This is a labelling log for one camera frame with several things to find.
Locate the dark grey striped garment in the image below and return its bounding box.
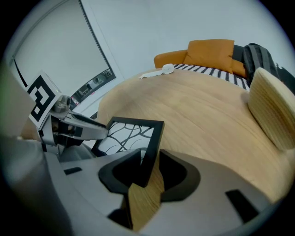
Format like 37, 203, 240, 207
243, 43, 281, 80

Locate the orange sofa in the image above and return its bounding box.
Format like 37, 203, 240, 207
153, 39, 251, 92

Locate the black white striped blanket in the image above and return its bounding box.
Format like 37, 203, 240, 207
172, 63, 251, 92

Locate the orange cushion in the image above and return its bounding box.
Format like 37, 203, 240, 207
183, 39, 235, 74

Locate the black garment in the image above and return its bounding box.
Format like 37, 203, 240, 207
275, 62, 295, 93

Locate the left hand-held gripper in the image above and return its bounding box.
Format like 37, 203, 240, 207
26, 70, 109, 155

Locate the wooden coffee table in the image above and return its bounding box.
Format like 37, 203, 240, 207
98, 68, 295, 232

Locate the black picture frame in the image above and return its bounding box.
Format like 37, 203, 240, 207
91, 116, 165, 189

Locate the large window with blind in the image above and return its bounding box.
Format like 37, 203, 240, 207
9, 0, 116, 112

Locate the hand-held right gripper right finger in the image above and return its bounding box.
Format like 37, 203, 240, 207
159, 149, 272, 225

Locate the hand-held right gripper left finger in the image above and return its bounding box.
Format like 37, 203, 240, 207
45, 148, 142, 217

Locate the white cloth on table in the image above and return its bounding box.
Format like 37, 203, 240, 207
138, 63, 175, 80

